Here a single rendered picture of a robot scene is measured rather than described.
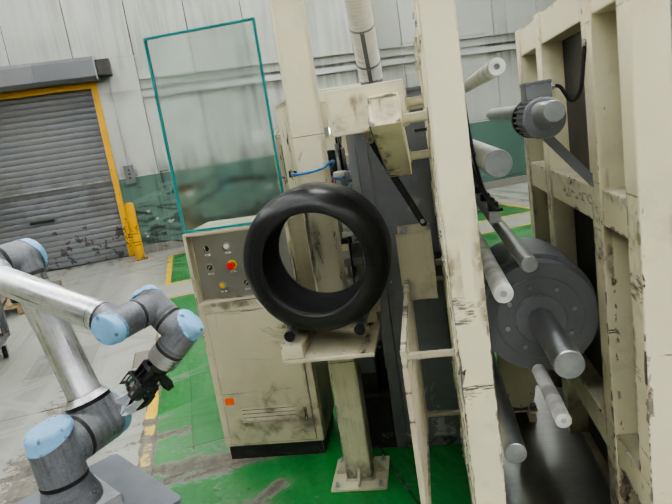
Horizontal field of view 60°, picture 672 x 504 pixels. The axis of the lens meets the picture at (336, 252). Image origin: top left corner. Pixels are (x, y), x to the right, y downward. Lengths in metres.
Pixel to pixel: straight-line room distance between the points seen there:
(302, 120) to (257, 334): 1.14
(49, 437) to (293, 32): 1.74
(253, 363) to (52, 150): 8.75
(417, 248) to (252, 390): 1.24
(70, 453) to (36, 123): 9.73
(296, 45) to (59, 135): 9.14
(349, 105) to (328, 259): 0.91
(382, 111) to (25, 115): 10.09
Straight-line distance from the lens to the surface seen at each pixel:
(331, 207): 2.17
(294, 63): 2.56
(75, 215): 11.44
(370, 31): 2.93
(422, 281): 2.52
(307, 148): 2.54
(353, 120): 1.89
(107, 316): 1.66
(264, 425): 3.27
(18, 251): 2.13
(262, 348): 3.08
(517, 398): 3.03
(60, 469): 2.07
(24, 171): 11.54
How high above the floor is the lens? 1.66
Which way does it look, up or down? 12 degrees down
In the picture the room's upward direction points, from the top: 9 degrees counter-clockwise
